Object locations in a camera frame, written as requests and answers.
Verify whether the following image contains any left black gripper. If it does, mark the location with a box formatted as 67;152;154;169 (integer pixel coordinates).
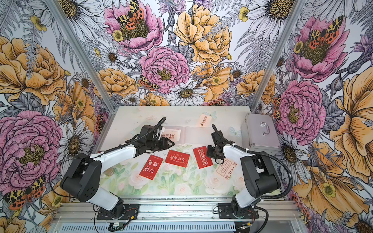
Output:
146;137;174;151

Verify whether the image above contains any red card with round emblem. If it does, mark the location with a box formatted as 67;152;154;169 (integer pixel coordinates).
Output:
193;146;213;169

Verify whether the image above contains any red landscape greeting card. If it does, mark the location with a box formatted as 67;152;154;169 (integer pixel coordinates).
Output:
165;150;190;168

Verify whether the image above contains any pink photo album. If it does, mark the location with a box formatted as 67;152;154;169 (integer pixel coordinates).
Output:
161;126;213;146

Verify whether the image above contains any cream card with red characters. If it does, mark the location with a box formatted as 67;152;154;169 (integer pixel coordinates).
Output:
161;129;181;142

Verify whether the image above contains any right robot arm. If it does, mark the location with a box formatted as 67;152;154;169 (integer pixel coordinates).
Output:
207;131;284;216

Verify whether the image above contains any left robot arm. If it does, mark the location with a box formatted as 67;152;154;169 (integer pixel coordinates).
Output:
60;124;174;219

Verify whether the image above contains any cream card with framed text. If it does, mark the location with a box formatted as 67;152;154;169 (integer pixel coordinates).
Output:
215;159;238;181

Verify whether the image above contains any red card with white characters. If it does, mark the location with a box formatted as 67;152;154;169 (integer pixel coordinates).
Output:
139;155;164;180

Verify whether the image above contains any small pink card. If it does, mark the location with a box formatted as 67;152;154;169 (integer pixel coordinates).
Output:
197;114;212;128

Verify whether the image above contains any silver metal case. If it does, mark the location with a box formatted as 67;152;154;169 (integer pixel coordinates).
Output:
241;114;280;156

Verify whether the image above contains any small green circuit board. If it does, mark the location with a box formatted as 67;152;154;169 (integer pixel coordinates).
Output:
107;222;127;232

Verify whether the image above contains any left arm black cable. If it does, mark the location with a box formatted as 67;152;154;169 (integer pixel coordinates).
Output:
48;117;167;199

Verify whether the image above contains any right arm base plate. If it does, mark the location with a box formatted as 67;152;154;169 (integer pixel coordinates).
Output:
217;203;259;219

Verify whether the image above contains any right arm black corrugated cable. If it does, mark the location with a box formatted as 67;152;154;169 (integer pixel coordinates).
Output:
212;123;293;233

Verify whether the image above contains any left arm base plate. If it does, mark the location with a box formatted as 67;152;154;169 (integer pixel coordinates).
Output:
96;204;140;220

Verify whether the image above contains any aluminium rail frame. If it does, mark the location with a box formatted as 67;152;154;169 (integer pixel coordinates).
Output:
50;196;307;233

